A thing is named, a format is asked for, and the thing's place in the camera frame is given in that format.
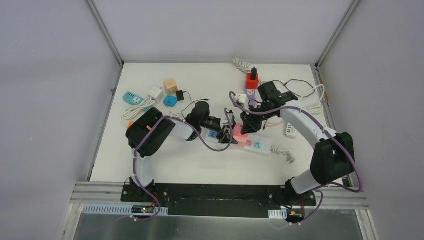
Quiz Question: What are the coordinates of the white coiled cord at back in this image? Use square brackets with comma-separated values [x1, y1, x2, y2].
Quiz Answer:
[232, 57, 252, 74]

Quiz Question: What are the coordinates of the small white power strip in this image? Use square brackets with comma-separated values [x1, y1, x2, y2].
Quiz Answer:
[285, 84, 327, 139]

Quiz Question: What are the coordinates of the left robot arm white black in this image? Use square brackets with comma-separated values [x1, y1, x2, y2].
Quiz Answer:
[125, 100, 238, 203]

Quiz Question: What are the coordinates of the orange power strip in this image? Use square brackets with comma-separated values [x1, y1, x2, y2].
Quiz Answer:
[127, 121, 134, 129]

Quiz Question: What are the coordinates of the purple power strip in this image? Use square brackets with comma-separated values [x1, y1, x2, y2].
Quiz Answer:
[245, 88, 258, 108]

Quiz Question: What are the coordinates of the beige cube adapter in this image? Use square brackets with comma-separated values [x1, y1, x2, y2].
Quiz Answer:
[163, 78, 178, 95]

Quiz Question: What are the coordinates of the black mounting base plate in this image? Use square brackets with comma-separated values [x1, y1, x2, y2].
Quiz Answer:
[120, 181, 317, 219]

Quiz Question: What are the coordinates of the white cube adapter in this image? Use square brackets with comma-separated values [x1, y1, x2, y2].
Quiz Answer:
[148, 87, 164, 103]

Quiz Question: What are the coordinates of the pink cube socket adapter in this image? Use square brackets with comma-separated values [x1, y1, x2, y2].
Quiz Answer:
[233, 124, 249, 138]

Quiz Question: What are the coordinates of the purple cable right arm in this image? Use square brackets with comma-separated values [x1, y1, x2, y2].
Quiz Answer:
[229, 91, 364, 230]

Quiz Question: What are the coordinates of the white cord of orange strip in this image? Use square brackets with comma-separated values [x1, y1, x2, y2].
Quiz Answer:
[162, 111, 186, 122]

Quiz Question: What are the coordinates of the white cord of teal strip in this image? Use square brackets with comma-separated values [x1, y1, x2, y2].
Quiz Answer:
[120, 97, 157, 128]

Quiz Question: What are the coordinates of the light pink cube adapter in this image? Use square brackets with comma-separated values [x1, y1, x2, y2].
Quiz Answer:
[234, 134, 249, 148]

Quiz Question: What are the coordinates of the long white power strip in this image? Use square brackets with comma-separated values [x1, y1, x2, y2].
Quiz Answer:
[204, 129, 297, 165]

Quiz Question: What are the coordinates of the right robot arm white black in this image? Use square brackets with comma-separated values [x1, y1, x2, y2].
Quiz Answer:
[229, 82, 356, 205]

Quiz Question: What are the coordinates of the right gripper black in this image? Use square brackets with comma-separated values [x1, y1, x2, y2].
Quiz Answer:
[240, 103, 276, 134]

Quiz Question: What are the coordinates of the teal power strip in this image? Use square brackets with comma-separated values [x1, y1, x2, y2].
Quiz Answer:
[122, 91, 152, 112]

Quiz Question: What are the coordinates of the red cube socket adapter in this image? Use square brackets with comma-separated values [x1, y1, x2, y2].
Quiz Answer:
[245, 73, 259, 90]

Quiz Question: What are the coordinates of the blue plug adapter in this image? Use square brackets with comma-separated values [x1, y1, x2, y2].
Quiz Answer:
[163, 95, 178, 108]

